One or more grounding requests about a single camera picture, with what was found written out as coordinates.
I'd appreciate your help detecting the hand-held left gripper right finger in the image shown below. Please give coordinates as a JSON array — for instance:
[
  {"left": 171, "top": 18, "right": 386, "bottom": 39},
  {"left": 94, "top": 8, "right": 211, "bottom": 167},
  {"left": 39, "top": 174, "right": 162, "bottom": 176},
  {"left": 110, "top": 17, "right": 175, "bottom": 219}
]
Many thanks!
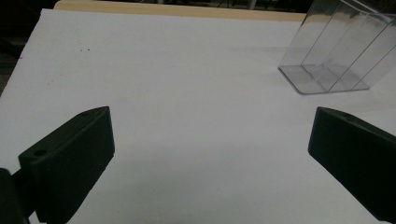
[{"left": 307, "top": 105, "right": 396, "bottom": 224}]

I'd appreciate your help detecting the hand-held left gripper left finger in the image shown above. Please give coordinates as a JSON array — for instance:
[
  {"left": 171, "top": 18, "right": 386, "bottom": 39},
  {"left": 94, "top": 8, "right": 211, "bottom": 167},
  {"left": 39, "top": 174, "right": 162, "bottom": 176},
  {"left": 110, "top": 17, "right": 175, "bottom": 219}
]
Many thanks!
[{"left": 12, "top": 105, "right": 116, "bottom": 224}]

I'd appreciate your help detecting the clear plastic organizer box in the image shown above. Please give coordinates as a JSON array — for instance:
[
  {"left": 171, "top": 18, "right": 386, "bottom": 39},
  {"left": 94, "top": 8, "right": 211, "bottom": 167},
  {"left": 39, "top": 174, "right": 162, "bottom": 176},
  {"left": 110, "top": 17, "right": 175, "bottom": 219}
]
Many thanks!
[{"left": 277, "top": 0, "right": 396, "bottom": 95}]

